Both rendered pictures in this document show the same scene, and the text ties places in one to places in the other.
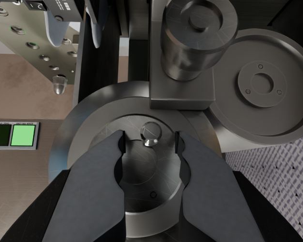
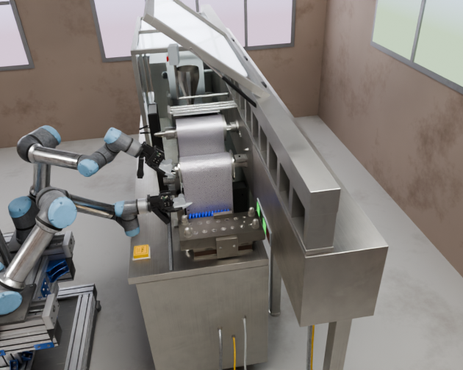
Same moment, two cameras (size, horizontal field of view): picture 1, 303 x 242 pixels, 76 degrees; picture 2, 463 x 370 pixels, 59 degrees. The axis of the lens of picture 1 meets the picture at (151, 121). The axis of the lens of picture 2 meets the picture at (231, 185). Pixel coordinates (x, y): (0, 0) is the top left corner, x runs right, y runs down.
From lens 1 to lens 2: 199 cm
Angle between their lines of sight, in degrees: 76
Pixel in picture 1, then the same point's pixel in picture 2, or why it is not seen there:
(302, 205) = (186, 144)
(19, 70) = not seen: outside the picture
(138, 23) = not seen: hidden behind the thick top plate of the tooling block
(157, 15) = (173, 189)
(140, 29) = not seen: hidden behind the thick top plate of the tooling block
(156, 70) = (174, 181)
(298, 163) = (186, 152)
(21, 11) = (204, 227)
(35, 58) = (234, 230)
